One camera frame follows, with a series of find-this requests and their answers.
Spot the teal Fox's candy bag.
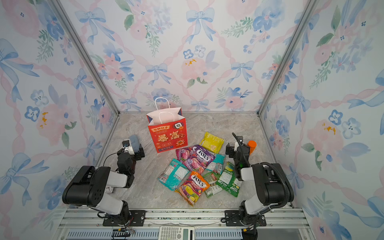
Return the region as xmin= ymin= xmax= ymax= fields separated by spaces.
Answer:
xmin=158 ymin=159 xmax=190 ymax=191

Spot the grey calculator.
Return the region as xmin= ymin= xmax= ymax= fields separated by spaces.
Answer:
xmin=158 ymin=226 xmax=195 ymax=240

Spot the light green snack bag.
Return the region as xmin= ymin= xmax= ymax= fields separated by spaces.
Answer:
xmin=203 ymin=172 xmax=223 ymax=198

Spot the teal candy bag right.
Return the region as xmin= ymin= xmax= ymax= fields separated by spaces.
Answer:
xmin=206 ymin=154 xmax=225 ymax=175

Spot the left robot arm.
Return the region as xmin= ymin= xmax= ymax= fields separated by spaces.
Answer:
xmin=62 ymin=140 xmax=145 ymax=227

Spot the purple fox's candy bag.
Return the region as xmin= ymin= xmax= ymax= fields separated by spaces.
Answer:
xmin=190 ymin=145 xmax=216 ymax=169
xmin=176 ymin=146 xmax=205 ymax=174

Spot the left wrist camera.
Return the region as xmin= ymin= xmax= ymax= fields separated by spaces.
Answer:
xmin=122 ymin=139 xmax=134 ymax=154

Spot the orange plastic bottle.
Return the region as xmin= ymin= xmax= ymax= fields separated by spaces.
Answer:
xmin=247 ymin=141 xmax=257 ymax=155

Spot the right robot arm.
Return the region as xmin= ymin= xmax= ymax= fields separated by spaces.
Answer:
xmin=220 ymin=136 xmax=294 ymax=227

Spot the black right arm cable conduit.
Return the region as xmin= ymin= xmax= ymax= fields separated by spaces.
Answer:
xmin=232 ymin=132 xmax=295 ymax=211

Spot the orange Fox's fruits candy bag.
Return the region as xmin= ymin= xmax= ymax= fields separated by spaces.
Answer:
xmin=175 ymin=172 xmax=210 ymax=206

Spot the yellow chips snack bag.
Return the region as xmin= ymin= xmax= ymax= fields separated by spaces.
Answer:
xmin=200 ymin=132 xmax=225 ymax=154

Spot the red paper gift bag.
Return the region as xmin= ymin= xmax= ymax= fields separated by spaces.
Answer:
xmin=147 ymin=105 xmax=188 ymax=153

